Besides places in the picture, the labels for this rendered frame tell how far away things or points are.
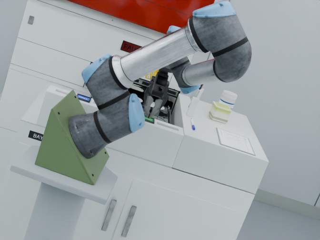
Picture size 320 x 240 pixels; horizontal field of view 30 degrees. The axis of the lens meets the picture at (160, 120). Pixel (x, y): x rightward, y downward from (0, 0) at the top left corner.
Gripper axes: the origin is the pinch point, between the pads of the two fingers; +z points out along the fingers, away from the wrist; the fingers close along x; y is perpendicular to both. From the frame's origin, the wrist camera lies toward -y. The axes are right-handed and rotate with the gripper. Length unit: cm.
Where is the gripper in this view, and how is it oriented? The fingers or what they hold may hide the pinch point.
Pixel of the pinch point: (149, 115)
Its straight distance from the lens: 231.1
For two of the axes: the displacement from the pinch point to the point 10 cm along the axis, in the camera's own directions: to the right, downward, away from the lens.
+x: -9.5, -3.1, -1.0
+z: -3.2, 9.0, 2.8
